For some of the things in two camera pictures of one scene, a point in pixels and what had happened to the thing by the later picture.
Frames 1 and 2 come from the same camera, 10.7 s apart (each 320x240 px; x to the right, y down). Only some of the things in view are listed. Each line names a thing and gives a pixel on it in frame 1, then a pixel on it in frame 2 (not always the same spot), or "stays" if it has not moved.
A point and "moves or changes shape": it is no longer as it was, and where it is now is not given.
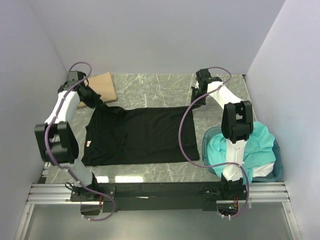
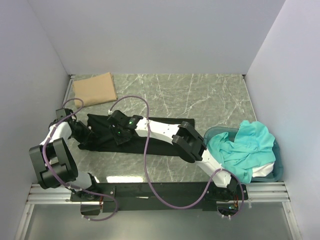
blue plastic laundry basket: (276, 174) stays
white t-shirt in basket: (263, 170) stays
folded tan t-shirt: (104, 84) stays
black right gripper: (199, 103) → (118, 140)
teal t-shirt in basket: (259, 150) stays
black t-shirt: (115, 135) moves or changes shape
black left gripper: (96, 100) → (87, 133)
